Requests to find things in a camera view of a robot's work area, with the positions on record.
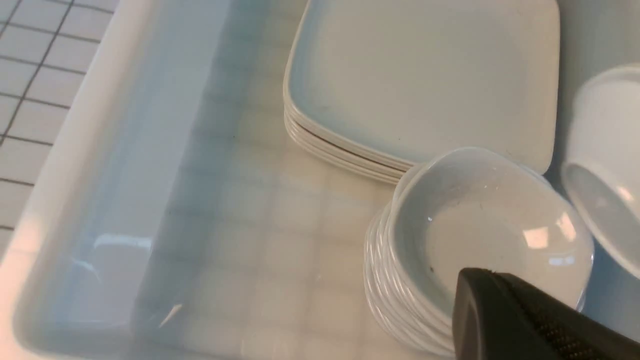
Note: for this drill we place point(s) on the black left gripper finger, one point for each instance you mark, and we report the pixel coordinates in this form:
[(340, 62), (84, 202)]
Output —
[(499, 316)]

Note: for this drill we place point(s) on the small white bowl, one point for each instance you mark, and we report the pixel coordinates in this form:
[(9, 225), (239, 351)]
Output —
[(600, 171)]

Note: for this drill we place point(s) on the stack of small white bowls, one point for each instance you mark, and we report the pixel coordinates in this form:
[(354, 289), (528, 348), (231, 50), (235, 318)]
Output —
[(469, 208)]

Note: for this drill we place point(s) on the stack of white square plates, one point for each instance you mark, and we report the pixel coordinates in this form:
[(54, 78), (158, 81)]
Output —
[(378, 86)]

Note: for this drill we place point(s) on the large white plastic tub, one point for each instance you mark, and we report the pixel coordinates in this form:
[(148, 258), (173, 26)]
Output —
[(175, 219)]

